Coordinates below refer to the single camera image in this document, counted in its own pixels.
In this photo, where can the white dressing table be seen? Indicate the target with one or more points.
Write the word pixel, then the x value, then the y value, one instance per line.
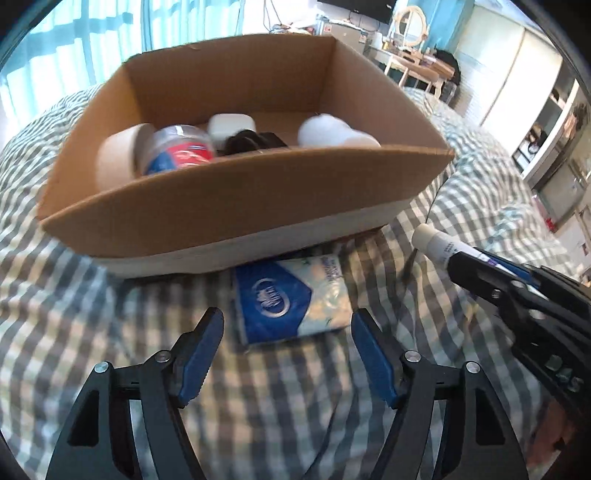
pixel 415 64

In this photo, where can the person's right hand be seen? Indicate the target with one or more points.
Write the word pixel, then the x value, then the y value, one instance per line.
pixel 551 434

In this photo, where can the black bag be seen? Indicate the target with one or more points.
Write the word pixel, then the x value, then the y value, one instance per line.
pixel 448 64

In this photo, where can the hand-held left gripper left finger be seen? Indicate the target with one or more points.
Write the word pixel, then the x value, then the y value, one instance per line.
pixel 198 364

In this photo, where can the black wall television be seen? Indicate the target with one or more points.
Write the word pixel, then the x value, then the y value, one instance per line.
pixel 355 5

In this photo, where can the grey checked blanket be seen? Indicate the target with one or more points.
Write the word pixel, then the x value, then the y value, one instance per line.
pixel 92 314

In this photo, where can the blue white tissue packet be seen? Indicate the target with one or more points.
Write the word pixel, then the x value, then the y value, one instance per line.
pixel 277 304

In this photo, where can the white tube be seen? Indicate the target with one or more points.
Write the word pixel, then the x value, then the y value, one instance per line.
pixel 434 240

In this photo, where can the oval white vanity mirror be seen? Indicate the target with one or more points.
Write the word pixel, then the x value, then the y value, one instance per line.
pixel 411 25

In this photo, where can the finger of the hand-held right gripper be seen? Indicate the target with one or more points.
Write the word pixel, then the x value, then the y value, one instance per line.
pixel 517 272
pixel 480 279

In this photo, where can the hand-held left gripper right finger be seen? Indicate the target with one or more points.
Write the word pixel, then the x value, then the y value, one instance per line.
pixel 374 364

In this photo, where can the beige tape roll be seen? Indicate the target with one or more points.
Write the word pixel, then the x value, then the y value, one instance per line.
pixel 117 159

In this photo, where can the grey small fridge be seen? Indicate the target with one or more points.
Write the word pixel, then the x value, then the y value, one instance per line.
pixel 344 34

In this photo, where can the wide teal curtain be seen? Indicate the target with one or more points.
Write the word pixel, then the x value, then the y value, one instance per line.
pixel 69 46

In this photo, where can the small rounded plastic case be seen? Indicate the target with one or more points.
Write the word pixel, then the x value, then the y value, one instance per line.
pixel 231 124

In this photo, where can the white bear toy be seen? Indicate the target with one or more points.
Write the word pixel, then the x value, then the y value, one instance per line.
pixel 323 131

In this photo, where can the narrow teal curtain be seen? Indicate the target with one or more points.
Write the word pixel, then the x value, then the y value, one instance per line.
pixel 443 23

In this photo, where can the black cylindrical lens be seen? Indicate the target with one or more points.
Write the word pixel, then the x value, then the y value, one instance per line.
pixel 249 141

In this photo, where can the clear bottle with red label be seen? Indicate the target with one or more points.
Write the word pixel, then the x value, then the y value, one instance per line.
pixel 180 152

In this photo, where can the brown cardboard box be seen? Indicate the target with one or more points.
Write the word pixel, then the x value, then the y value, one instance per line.
pixel 231 207

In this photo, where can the white slatted wardrobe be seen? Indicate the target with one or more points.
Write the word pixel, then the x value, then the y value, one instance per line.
pixel 508 69

